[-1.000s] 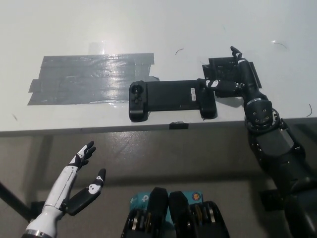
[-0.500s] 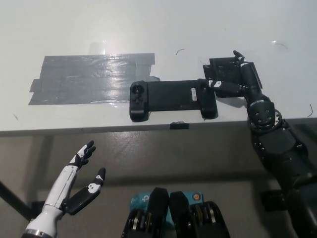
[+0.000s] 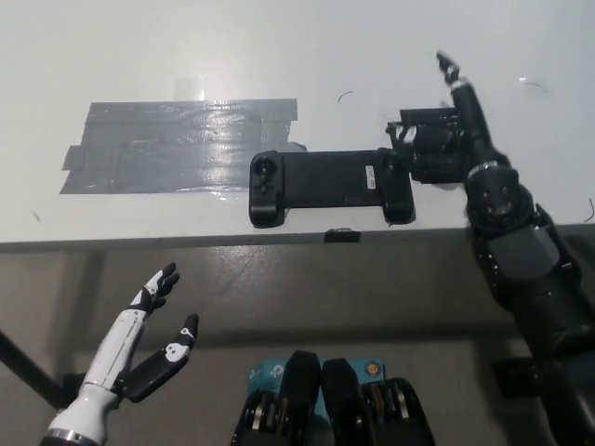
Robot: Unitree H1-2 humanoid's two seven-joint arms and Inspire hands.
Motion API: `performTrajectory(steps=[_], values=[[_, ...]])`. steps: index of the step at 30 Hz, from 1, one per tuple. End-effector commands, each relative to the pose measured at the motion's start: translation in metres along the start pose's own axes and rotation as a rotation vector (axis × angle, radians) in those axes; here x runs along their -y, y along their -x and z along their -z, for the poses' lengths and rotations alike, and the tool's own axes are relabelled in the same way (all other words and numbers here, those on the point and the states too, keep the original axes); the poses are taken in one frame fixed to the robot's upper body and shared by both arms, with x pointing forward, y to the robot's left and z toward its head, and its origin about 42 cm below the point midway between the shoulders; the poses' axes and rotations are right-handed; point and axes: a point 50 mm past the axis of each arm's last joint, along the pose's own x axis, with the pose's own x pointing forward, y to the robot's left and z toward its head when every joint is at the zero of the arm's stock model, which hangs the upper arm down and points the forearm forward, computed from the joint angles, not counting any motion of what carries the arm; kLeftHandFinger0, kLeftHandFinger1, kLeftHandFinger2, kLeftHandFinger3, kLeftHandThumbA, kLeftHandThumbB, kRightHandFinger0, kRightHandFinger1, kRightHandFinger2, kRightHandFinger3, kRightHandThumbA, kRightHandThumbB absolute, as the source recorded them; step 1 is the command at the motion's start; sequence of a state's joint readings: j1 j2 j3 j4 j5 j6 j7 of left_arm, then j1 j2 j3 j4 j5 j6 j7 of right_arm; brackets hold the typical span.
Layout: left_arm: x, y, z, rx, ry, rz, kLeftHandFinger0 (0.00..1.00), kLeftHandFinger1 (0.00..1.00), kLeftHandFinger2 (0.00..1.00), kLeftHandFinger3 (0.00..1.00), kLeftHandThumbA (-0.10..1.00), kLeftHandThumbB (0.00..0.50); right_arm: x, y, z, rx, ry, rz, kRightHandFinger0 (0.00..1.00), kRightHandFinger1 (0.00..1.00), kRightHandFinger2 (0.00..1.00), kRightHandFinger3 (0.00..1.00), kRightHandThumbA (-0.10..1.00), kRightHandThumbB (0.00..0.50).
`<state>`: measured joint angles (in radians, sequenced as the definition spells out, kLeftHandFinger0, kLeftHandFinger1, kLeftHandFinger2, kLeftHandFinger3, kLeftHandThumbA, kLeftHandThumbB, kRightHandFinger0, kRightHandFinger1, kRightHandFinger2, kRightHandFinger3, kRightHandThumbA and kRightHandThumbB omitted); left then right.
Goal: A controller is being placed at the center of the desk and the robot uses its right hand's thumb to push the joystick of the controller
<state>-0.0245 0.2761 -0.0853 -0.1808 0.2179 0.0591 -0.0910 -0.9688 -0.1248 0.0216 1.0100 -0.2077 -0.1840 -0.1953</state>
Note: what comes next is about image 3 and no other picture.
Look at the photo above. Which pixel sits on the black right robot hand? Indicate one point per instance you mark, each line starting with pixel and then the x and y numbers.
pixel 472 121

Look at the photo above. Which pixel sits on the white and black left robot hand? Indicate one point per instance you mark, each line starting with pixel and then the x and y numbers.
pixel 114 348

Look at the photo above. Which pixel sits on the black game controller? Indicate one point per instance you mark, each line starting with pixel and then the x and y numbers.
pixel 325 181

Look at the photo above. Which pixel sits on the black robot torso blocks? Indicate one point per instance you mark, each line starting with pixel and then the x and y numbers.
pixel 304 395

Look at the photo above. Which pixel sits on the dark circuit board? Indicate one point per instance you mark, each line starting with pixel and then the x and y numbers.
pixel 432 160

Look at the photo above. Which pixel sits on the black tape patch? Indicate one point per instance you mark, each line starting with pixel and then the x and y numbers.
pixel 432 179

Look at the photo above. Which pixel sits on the black diagonal table leg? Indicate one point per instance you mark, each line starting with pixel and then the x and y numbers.
pixel 23 367

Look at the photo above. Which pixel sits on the teal cardboard box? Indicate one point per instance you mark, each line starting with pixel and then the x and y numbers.
pixel 269 371

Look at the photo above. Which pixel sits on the black tape piece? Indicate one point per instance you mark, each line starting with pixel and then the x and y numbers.
pixel 342 235

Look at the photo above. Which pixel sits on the gray duct tape patch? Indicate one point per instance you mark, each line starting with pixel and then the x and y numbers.
pixel 162 148

